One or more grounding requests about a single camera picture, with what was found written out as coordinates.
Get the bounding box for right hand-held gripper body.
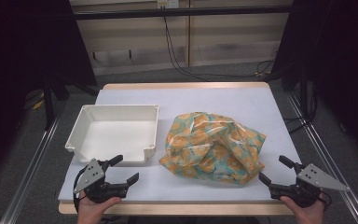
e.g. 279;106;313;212
269;163;351;208

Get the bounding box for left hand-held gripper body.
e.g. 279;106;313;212
73;158;129;204

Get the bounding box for white plastic tray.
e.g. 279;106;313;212
64;104;160;165

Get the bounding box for orange and teal patterned bag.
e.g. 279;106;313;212
158;111;268;185

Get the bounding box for person's left hand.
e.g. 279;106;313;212
76;190;122;224

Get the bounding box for person's right hand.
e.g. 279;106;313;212
280;194;327;224

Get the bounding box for black metal stand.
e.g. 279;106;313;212
41;73;101;132

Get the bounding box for pale table mat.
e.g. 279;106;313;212
58;87;317;203

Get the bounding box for dark curtain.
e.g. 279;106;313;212
0;0;98;186
271;0;358;164

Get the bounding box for black horizontal bar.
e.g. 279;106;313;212
74;5;293;21

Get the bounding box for right hand-held gripper cable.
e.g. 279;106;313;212
320;190;333;209

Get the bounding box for metal floor rail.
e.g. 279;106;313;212
285;91;358;224
0;115;61;224

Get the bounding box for black floor cables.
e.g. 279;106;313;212
283;85;321;134

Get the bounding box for black wall cable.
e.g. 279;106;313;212
162;17;275;82

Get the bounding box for white wall socket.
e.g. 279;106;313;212
157;0;180;9

